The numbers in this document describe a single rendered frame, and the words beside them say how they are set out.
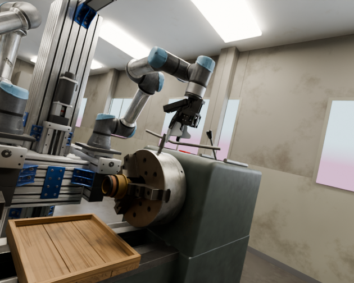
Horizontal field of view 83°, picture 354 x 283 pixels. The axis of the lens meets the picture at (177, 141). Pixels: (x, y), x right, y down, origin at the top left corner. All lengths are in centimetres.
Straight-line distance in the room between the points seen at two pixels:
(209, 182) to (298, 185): 256
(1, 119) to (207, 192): 97
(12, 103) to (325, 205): 328
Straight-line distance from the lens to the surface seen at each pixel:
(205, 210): 86
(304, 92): 357
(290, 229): 338
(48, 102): 144
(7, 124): 120
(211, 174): 82
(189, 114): 76
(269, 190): 339
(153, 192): 73
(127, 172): 82
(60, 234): 87
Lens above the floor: 127
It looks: 2 degrees up
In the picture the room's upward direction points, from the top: 13 degrees clockwise
